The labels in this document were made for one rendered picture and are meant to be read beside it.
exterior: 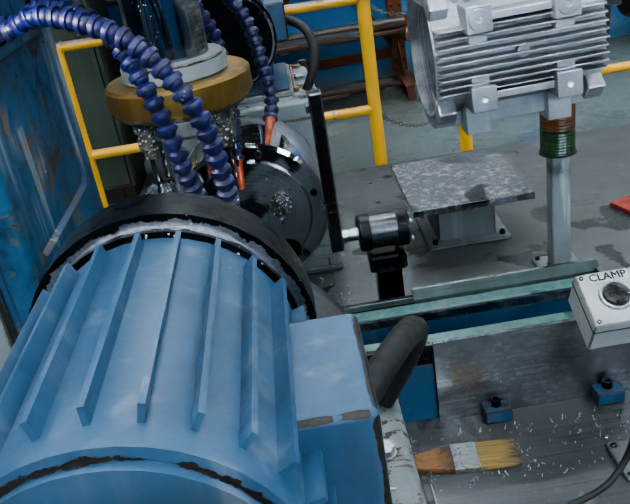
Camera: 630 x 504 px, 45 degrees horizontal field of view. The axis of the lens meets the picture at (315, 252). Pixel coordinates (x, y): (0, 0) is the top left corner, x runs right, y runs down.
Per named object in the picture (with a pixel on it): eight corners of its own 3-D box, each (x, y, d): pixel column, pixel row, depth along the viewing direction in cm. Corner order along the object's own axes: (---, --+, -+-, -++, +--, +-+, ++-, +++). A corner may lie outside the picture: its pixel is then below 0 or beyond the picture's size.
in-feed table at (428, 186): (418, 265, 153) (412, 212, 148) (395, 212, 177) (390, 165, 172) (536, 245, 153) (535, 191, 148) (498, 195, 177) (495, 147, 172)
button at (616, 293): (605, 313, 85) (608, 305, 83) (595, 291, 86) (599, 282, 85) (632, 309, 85) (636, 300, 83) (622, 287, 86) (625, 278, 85)
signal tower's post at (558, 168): (544, 280, 141) (540, 53, 123) (530, 260, 148) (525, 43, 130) (587, 272, 141) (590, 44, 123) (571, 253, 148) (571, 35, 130)
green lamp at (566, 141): (546, 160, 132) (546, 135, 130) (535, 149, 137) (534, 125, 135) (580, 154, 132) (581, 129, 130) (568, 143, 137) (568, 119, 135)
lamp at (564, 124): (546, 135, 130) (545, 109, 128) (534, 125, 135) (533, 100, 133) (581, 129, 130) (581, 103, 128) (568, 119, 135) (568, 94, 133)
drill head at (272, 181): (190, 320, 124) (153, 177, 113) (205, 219, 161) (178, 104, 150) (343, 294, 124) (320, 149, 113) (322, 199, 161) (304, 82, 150)
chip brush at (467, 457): (368, 484, 101) (367, 480, 101) (366, 458, 106) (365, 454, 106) (524, 466, 100) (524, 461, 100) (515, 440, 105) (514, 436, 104)
